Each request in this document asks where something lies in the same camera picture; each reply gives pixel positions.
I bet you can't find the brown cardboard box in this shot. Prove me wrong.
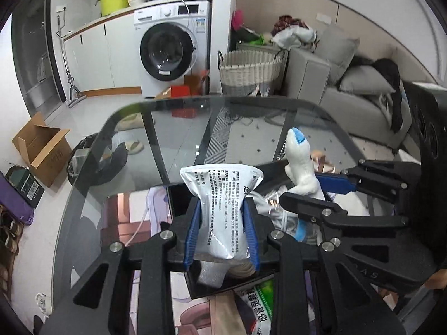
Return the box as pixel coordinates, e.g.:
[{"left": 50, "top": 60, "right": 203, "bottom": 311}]
[{"left": 12, "top": 112, "right": 72, "bottom": 188}]

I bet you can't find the white plush toy blue hat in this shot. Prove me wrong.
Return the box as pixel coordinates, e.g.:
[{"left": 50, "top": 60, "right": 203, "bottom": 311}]
[{"left": 285, "top": 128, "right": 325, "bottom": 200}]

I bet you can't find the black jacket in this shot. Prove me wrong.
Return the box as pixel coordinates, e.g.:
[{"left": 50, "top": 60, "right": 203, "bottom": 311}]
[{"left": 349, "top": 55, "right": 403, "bottom": 133}]

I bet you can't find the woven laundry basket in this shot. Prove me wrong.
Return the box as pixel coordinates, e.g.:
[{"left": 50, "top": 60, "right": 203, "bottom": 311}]
[{"left": 217, "top": 50, "right": 286, "bottom": 97}]

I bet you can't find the white medicine packet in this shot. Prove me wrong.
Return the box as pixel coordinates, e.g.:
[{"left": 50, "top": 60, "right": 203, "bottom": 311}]
[{"left": 179, "top": 162, "right": 265, "bottom": 289}]

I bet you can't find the floor mop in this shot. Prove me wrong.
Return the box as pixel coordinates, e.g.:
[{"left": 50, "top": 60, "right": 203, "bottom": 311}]
[{"left": 56, "top": 6, "right": 86, "bottom": 108}]

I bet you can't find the grey sofa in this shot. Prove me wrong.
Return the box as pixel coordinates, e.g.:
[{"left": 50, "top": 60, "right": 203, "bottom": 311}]
[{"left": 283, "top": 23, "right": 437, "bottom": 151}]

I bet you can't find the person's right hand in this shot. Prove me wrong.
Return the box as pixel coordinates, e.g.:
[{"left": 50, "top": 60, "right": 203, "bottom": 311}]
[{"left": 424, "top": 269, "right": 447, "bottom": 289}]

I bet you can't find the green medicine packet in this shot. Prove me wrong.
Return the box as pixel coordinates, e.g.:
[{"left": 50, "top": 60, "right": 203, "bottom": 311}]
[{"left": 234, "top": 279, "right": 274, "bottom": 335}]

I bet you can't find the grey flat cushion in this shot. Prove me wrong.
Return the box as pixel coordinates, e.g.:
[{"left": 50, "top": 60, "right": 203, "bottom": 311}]
[{"left": 339, "top": 66, "right": 396, "bottom": 95}]

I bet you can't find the wooden shoe rack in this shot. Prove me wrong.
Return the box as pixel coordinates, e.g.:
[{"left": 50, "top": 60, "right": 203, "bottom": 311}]
[{"left": 0, "top": 205, "right": 24, "bottom": 299}]

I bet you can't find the white washing machine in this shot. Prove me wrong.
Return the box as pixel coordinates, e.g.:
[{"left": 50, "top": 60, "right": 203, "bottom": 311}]
[{"left": 133, "top": 0, "right": 211, "bottom": 98}]

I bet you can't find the anime print table mat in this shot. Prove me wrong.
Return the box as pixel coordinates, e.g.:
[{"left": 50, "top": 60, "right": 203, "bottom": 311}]
[{"left": 101, "top": 185, "right": 274, "bottom": 316}]

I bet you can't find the pile of clothes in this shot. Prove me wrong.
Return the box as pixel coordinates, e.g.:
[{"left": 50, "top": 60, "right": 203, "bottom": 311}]
[{"left": 271, "top": 15, "right": 317, "bottom": 50}]

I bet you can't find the purple rolled mat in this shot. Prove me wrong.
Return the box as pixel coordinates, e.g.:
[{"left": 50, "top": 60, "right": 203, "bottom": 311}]
[{"left": 0, "top": 173, "right": 34, "bottom": 225}]

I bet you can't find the red box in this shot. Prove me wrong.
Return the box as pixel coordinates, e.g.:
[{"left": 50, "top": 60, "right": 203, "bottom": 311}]
[{"left": 154, "top": 85, "right": 197, "bottom": 119}]

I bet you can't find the black cardboard box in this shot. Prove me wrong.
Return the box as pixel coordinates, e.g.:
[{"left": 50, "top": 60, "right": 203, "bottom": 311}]
[{"left": 168, "top": 160, "right": 287, "bottom": 299}]

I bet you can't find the dark green box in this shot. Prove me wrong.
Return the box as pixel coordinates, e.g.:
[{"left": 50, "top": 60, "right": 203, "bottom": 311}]
[{"left": 6, "top": 165, "right": 45, "bottom": 209}]

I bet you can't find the grey upright cushion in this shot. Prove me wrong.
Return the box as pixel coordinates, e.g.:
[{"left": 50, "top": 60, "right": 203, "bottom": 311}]
[{"left": 314, "top": 25, "right": 360, "bottom": 85}]

